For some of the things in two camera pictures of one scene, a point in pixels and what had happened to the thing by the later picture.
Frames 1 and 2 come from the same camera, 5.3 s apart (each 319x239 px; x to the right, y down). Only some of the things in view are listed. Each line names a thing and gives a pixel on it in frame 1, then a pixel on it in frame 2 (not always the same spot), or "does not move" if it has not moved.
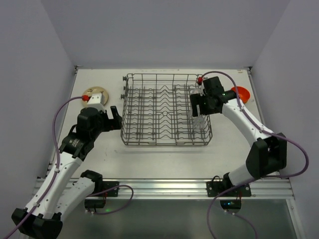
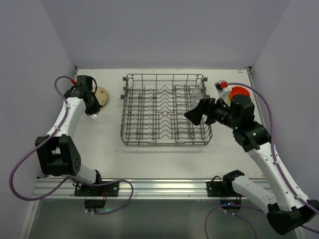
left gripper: x=109 y=122 -> x=93 y=107
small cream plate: x=95 y=90 does not move
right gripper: x=197 y=105 -> x=208 y=111
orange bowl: x=243 y=94 does not move
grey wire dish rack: x=158 y=111 does not move
